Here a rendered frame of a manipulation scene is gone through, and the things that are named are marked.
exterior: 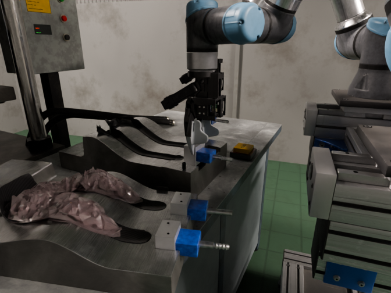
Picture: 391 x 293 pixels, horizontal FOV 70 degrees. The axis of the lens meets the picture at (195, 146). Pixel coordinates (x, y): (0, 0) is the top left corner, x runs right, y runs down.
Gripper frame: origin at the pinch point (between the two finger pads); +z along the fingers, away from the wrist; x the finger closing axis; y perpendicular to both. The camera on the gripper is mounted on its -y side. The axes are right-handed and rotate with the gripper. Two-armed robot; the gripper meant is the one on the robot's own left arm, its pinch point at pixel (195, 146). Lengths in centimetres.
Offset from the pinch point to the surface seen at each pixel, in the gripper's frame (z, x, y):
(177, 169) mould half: 4.5, -6.7, -1.8
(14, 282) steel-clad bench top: 14.1, -43.9, -14.1
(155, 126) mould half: 1.0, 16.6, -24.9
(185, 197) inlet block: 5.7, -17.0, 6.1
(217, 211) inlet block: 8.3, -15.4, 13.0
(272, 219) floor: 91, 115, 3
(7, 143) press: 13, 1, -93
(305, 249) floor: 92, 92, 28
